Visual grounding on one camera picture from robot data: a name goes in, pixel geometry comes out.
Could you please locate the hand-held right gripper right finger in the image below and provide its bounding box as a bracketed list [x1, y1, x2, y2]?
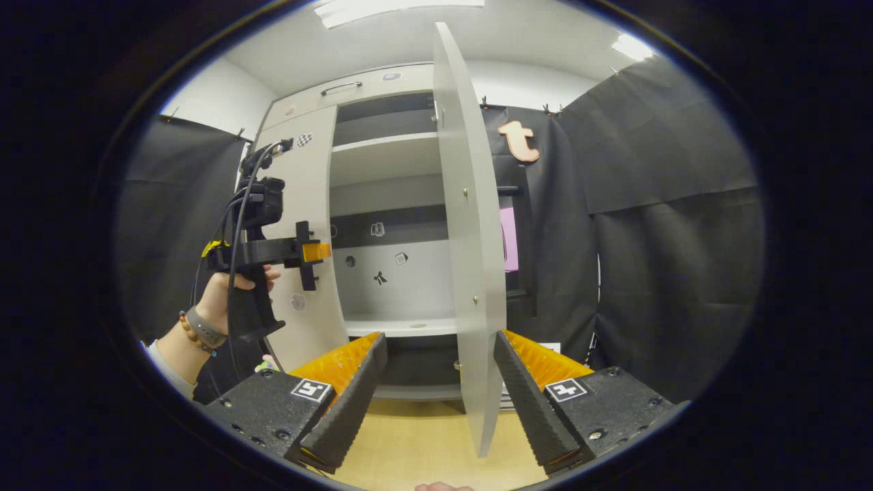
[492, 329, 687, 477]

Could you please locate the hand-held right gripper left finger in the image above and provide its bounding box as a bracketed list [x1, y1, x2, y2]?
[203, 331, 389, 475]

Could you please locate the black door handle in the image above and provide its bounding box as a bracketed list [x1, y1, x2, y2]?
[498, 183, 536, 301]
[295, 220, 322, 293]

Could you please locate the beige cabinet door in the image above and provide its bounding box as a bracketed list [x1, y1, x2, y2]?
[251, 104, 351, 373]
[432, 22, 508, 458]

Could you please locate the beige double-door shoe cabinet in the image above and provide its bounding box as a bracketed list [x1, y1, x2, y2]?
[249, 61, 509, 414]

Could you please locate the white cabinet shelf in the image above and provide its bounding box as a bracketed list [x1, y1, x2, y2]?
[329, 132, 445, 189]
[343, 315, 460, 339]

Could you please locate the beige cabinet drawer front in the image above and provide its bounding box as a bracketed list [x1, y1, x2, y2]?
[263, 63, 438, 131]

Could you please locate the black backdrop cloth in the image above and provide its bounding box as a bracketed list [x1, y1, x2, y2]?
[477, 55, 766, 404]
[116, 115, 254, 342]

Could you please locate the grey wristband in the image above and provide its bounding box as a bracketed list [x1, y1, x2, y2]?
[186, 306, 228, 349]

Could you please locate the long ceiling light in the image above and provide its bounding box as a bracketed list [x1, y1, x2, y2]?
[312, 0, 486, 29]

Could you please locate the small ceiling light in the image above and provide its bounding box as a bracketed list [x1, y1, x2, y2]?
[610, 33, 657, 63]

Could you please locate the beaded bracelet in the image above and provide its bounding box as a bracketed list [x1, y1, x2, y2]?
[178, 312, 218, 357]

